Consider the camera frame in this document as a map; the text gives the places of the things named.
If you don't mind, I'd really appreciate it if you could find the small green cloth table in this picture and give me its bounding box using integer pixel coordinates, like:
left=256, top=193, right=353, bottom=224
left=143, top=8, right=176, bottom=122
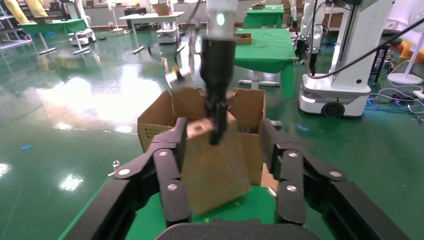
left=243, top=4, right=286, bottom=30

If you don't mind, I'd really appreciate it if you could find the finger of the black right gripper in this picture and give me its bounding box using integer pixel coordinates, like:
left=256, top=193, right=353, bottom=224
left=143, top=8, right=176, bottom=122
left=210, top=109, right=229, bottom=147
left=204, top=96, right=218, bottom=119

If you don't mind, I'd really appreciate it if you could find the beige board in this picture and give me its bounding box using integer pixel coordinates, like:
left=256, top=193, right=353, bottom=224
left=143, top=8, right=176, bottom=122
left=260, top=163, right=280, bottom=192

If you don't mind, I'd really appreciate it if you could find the floor cables bundle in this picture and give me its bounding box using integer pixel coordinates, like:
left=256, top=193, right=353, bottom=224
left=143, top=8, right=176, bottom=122
left=367, top=86, right=424, bottom=124

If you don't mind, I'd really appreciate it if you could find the large open cardboard carton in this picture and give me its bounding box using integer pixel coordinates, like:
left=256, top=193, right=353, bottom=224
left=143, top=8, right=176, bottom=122
left=137, top=86, right=267, bottom=186

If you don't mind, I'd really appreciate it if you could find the white work table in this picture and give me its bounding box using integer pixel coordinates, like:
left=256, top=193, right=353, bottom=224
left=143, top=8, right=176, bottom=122
left=119, top=11, right=185, bottom=56

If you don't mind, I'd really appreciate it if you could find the white pedestal fan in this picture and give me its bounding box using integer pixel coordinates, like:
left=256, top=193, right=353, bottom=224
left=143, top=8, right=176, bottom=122
left=386, top=0, right=424, bottom=86

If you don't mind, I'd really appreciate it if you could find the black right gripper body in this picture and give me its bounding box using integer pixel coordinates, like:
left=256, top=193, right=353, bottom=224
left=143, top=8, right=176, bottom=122
left=199, top=38, right=237, bottom=100

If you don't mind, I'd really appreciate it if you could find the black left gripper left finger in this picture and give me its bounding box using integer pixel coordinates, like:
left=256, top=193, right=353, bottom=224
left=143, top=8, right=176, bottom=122
left=64, top=117, right=192, bottom=240

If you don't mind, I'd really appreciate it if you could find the white robot arm black gripper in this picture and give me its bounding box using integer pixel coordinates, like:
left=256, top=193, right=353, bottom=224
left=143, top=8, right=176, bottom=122
left=296, top=0, right=325, bottom=78

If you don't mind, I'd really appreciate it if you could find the cardboard box on table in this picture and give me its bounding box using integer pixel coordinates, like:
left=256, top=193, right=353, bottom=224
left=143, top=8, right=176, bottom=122
left=152, top=3, right=171, bottom=16

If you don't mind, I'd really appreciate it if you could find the grey mobile robot base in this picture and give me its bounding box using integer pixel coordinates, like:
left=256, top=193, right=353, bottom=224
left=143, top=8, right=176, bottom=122
left=156, top=28, right=181, bottom=45

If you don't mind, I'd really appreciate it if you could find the white wheeled robot body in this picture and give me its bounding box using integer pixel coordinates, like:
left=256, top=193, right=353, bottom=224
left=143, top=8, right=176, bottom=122
left=298, top=0, right=395, bottom=119

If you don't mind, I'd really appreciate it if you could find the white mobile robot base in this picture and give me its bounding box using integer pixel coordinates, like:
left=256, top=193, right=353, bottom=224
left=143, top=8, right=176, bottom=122
left=68, top=28, right=97, bottom=46

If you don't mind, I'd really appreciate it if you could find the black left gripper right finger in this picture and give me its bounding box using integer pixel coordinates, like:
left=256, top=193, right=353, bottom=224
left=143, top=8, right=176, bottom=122
left=258, top=118, right=412, bottom=240

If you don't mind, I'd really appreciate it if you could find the long black hanging cable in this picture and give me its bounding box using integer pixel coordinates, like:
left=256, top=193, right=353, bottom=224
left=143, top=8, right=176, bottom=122
left=306, top=25, right=424, bottom=80

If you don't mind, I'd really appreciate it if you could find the white table leg frame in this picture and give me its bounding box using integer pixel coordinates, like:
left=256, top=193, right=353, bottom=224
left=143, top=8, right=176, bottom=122
left=238, top=70, right=281, bottom=89

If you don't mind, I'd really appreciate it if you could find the shallow cardboard tray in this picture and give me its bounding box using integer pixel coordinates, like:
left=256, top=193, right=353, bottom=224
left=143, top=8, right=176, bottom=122
left=233, top=33, right=253, bottom=46

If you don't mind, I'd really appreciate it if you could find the black stool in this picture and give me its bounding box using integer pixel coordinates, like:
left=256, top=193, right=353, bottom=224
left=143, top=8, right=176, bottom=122
left=372, top=29, right=403, bottom=84

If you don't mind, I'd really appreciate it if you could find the green cloth covered table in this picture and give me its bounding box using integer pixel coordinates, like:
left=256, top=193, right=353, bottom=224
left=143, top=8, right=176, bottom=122
left=233, top=28, right=297, bottom=100

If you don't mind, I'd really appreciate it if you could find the long green cloth table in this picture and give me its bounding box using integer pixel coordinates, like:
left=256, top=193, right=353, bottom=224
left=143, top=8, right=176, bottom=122
left=20, top=18, right=90, bottom=56

